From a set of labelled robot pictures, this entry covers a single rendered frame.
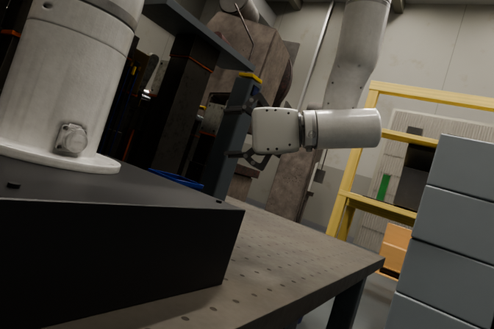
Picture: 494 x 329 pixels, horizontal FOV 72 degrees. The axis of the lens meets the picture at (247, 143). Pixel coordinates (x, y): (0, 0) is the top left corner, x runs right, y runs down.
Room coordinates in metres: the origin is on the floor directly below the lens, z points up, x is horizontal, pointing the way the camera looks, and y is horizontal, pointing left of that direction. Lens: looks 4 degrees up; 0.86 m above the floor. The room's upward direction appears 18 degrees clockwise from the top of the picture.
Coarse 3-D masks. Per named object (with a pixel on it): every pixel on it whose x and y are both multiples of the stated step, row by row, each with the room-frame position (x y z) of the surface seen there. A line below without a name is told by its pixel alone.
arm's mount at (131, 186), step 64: (0, 192) 0.23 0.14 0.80; (64, 192) 0.27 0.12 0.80; (128, 192) 0.35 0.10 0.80; (192, 192) 0.49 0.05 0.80; (0, 256) 0.23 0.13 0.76; (64, 256) 0.26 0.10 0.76; (128, 256) 0.32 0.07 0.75; (192, 256) 0.40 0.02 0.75; (0, 320) 0.24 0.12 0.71; (64, 320) 0.28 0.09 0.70
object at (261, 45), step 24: (240, 0) 3.53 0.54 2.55; (216, 24) 3.54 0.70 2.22; (240, 24) 3.44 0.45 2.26; (240, 48) 3.41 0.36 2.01; (264, 48) 3.32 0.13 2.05; (288, 48) 4.16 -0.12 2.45; (216, 72) 3.47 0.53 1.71; (240, 72) 3.38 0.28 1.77; (264, 72) 3.35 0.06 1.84; (288, 72) 3.97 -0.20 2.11; (216, 96) 3.53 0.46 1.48; (264, 96) 3.56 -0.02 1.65; (240, 168) 3.35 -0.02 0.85; (240, 192) 3.64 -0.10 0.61
